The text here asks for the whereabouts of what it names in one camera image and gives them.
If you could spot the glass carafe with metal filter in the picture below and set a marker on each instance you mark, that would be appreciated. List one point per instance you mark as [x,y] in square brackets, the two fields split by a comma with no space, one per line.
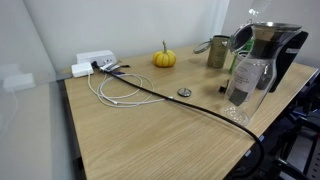
[253,86]

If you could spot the round clamp lid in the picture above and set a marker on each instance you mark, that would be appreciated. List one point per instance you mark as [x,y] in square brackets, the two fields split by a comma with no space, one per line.
[202,47]

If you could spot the gold metallic cup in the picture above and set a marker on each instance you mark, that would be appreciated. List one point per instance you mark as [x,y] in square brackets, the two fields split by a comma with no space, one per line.
[218,51]

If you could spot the translucent partition panel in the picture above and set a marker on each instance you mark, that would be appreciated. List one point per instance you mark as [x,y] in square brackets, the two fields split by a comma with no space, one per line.
[26,100]

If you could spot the green plastic bottle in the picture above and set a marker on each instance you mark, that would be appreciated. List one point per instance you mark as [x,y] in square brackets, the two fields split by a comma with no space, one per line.
[250,45]

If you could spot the white power strip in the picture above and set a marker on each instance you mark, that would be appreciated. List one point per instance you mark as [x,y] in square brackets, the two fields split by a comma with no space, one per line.
[96,56]

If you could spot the tall black thermos flask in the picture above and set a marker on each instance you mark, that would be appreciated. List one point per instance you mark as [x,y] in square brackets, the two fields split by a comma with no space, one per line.
[294,56]

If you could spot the round hinged tumbler lid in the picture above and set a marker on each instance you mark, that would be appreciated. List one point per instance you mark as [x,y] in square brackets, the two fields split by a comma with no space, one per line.
[241,36]

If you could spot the small yellow pumpkin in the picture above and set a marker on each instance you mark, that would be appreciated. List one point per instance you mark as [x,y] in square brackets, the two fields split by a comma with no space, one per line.
[164,59]

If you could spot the white power adapter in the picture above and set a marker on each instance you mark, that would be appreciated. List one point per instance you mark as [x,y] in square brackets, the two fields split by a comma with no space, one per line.
[82,69]

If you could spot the small black clip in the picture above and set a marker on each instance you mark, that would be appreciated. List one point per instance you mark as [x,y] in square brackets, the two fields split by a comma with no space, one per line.
[223,88]

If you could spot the silver plug connector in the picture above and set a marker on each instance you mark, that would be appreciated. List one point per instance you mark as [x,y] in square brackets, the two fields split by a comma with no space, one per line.
[110,66]

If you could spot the small round metal disc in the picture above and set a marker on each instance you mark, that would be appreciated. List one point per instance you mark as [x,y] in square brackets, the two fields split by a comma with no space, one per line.
[184,92]

